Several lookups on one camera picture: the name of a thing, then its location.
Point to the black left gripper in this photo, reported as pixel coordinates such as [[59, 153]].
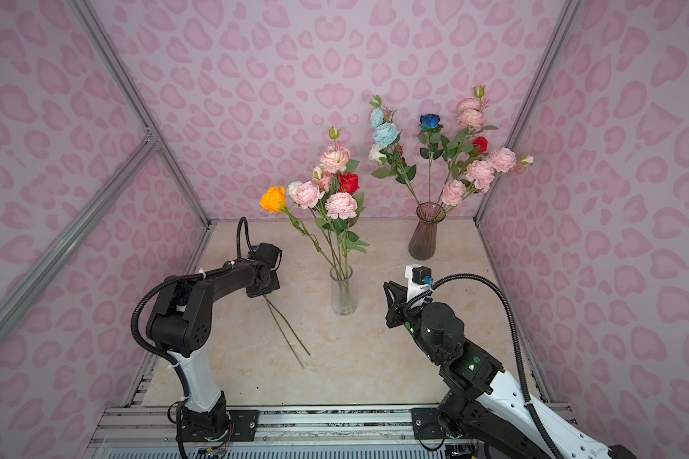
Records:
[[275, 285]]

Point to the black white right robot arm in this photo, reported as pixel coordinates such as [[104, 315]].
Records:
[[484, 400]]

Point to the pink rose spray stem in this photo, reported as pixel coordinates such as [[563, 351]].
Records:
[[472, 122]]

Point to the aluminium frame profile left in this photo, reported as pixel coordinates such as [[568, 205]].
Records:
[[17, 303]]

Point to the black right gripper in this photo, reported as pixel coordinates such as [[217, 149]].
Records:
[[395, 311]]

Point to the aluminium frame profile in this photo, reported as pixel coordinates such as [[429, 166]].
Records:
[[17, 303], [571, 14]]

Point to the blue rose stem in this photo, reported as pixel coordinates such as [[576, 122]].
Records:
[[431, 140]]

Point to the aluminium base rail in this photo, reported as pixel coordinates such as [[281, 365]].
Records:
[[140, 430]]

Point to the red rose stem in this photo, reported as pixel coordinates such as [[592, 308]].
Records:
[[480, 145]]

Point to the pink orange mixed flower stem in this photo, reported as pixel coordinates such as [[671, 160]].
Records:
[[482, 173]]

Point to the peach rose stem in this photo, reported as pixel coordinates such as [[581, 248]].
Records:
[[284, 338]]

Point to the pale pink white flower bunch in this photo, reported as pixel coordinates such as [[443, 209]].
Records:
[[335, 216]]

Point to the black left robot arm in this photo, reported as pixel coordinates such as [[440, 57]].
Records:
[[173, 322]]

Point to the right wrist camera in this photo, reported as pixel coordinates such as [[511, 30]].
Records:
[[420, 282]]

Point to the orange rose stem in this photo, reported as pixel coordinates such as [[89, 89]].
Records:
[[274, 201]]

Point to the purple ribbed glass vase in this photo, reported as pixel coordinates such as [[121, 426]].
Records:
[[422, 245]]

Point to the white rose stem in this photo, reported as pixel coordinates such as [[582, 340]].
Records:
[[293, 190], [376, 155]]

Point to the clear glass vase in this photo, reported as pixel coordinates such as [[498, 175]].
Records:
[[343, 295]]

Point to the pink rose spray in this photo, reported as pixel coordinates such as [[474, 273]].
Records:
[[452, 194], [336, 158]]

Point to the aluminium frame profile right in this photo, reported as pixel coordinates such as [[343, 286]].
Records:
[[571, 14]]

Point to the light blue flower spray stem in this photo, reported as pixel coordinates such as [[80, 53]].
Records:
[[388, 136]]

